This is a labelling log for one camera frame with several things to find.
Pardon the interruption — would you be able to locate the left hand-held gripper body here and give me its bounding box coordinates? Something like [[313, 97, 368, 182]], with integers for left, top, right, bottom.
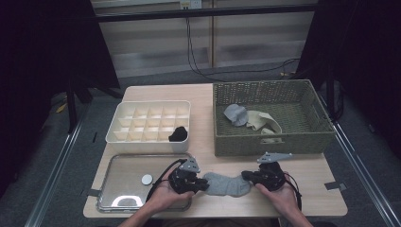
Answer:
[[167, 156, 203, 195]]

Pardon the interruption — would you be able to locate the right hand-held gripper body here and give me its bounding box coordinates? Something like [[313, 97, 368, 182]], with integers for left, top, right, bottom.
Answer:
[[254, 151, 294, 192]]

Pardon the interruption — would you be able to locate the black sock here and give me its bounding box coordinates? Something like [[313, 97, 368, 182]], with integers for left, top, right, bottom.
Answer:
[[167, 126, 189, 143]]

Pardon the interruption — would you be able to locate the clear plastic lid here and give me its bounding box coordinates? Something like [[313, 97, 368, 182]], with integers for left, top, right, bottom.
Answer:
[[96, 152, 194, 213]]

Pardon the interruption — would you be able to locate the white divided storage box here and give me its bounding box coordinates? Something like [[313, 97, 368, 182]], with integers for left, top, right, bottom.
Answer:
[[104, 99, 193, 154]]

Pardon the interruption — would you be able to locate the green woven basket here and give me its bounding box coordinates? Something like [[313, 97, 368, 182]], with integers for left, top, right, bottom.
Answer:
[[212, 79, 336, 158]]

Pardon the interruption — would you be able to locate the person's left hand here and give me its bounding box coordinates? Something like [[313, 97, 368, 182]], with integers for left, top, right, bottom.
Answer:
[[146, 171, 197, 217]]

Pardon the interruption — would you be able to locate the person's right hand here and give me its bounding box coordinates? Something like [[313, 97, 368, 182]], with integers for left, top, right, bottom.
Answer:
[[254, 174, 301, 219]]

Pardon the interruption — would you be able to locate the black metal stand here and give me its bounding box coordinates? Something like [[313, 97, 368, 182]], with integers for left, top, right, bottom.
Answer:
[[324, 60, 344, 122], [65, 75, 124, 134]]

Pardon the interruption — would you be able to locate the black curtain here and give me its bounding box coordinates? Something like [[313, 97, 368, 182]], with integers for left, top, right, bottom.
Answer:
[[0, 0, 121, 190], [296, 0, 401, 159]]

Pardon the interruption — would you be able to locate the black horizontal bar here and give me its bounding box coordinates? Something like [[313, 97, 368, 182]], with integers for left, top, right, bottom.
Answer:
[[94, 3, 320, 23]]

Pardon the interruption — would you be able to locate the left hand-held gripper cable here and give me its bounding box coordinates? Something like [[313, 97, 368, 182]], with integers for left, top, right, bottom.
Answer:
[[146, 158, 187, 202]]

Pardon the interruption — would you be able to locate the hand-held gripper cable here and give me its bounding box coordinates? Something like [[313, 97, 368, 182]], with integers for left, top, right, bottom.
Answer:
[[284, 172, 304, 212], [146, 158, 187, 202]]

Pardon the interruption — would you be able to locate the right hand-held gripper cable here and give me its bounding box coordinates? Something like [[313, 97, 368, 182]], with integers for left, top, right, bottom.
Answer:
[[284, 172, 304, 212]]

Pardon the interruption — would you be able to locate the metal floor rail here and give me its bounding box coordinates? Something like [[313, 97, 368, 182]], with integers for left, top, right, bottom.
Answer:
[[25, 119, 84, 227], [318, 94, 401, 227]]

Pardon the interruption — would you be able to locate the black wall cable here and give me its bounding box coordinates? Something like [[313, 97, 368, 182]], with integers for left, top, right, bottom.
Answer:
[[185, 17, 301, 83]]

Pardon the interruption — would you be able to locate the white wall socket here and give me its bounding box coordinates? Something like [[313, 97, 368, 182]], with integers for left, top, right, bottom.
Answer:
[[179, 0, 202, 9]]

